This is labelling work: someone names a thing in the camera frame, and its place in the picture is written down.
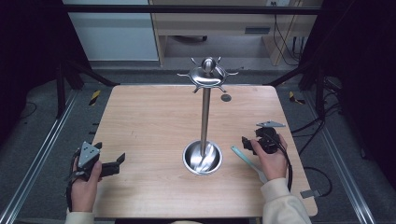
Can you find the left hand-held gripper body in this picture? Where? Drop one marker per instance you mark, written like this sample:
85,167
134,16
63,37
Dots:
88,154

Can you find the black metal frame leg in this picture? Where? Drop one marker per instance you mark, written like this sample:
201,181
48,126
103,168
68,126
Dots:
319,90
60,90

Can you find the grey round table grommet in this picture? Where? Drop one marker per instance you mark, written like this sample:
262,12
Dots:
226,97

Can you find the yellow and black tape strip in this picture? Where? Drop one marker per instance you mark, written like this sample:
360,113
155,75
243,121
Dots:
294,98
95,97

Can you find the teal and white spatula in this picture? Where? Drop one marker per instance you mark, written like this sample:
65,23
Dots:
244,159

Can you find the stainless steel utensil stand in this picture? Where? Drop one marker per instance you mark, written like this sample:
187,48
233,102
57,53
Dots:
204,118

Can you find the white cabinet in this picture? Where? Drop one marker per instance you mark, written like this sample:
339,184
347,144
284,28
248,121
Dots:
115,37

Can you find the person's right hand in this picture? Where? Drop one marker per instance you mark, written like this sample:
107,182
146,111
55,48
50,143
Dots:
274,165

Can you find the black horizontal frame bar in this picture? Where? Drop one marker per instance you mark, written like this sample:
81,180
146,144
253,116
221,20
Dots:
186,9

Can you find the person's left hand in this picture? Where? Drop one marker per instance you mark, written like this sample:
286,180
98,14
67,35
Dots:
83,193

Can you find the black curtain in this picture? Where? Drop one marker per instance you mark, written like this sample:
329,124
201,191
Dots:
28,46
361,62

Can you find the aluminium floor rail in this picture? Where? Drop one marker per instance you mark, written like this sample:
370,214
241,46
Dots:
345,174
37,161

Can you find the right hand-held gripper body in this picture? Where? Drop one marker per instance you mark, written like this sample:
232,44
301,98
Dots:
268,138

